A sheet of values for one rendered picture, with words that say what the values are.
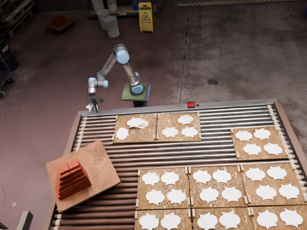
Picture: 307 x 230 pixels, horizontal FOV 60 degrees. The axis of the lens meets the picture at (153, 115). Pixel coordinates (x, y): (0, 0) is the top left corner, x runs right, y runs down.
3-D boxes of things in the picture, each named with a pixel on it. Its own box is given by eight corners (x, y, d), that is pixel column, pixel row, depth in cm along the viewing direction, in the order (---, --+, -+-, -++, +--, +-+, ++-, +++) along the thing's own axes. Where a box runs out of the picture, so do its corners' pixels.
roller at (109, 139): (77, 141, 264) (76, 138, 261) (281, 129, 247) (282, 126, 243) (76, 145, 261) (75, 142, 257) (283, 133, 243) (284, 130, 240)
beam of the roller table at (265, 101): (80, 114, 293) (78, 111, 289) (275, 101, 275) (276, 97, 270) (78, 120, 287) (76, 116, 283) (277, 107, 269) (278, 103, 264)
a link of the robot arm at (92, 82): (97, 77, 267) (88, 76, 265) (97, 88, 266) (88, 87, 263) (96, 79, 275) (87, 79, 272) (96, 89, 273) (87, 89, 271)
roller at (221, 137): (76, 145, 261) (75, 142, 257) (283, 133, 243) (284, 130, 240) (75, 149, 257) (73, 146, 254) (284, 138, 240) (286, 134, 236)
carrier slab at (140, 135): (117, 117, 275) (117, 115, 274) (156, 115, 271) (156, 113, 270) (112, 143, 251) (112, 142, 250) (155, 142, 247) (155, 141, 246)
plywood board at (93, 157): (46, 164, 229) (45, 164, 228) (100, 140, 242) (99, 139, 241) (59, 213, 197) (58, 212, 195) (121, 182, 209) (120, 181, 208)
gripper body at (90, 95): (89, 105, 271) (89, 94, 273) (97, 105, 269) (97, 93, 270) (85, 104, 264) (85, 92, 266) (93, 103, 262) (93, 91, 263)
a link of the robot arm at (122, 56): (142, 84, 293) (124, 43, 254) (145, 92, 283) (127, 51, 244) (132, 88, 294) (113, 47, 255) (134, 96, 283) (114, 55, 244)
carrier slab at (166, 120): (158, 115, 271) (158, 114, 269) (198, 113, 266) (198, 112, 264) (156, 142, 246) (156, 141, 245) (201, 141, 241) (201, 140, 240)
